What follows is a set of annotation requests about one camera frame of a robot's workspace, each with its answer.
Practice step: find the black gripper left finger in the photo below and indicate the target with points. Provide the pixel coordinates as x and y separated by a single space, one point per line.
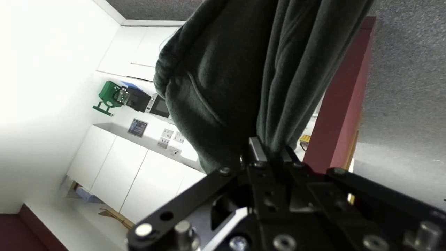
186 204

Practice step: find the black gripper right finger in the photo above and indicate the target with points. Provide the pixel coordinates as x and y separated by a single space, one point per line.
363 186

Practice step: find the grey hoodie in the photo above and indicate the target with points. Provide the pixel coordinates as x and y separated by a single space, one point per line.
223 79

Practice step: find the small paper notice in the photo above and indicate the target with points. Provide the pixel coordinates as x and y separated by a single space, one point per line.
162 144
167 134

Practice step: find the white upper kitchen cabinets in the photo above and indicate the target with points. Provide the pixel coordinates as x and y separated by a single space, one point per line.
116 172

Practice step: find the grey microwave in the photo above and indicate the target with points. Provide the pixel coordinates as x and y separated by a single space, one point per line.
159 107

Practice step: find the black countertop appliance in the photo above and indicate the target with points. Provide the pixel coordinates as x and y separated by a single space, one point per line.
137 98

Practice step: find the green countertop appliance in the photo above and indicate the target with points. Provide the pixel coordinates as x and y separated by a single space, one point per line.
108 93

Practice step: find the dark framed wall panel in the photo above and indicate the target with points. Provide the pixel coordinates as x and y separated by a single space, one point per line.
138 128

